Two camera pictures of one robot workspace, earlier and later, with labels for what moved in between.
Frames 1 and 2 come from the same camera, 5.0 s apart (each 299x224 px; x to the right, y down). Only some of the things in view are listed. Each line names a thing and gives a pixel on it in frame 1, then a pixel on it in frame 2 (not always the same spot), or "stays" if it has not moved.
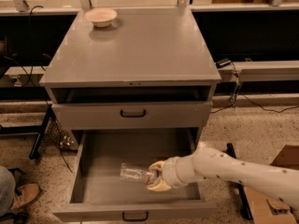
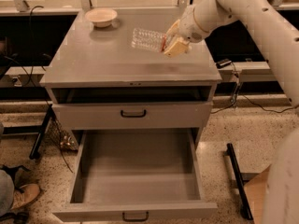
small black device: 222,63 stays
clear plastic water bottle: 134,173 → 148,40
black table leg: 35,150 stays
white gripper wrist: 170,175 → 189,26
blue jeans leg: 7,189 stays
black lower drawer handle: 135,219 stays
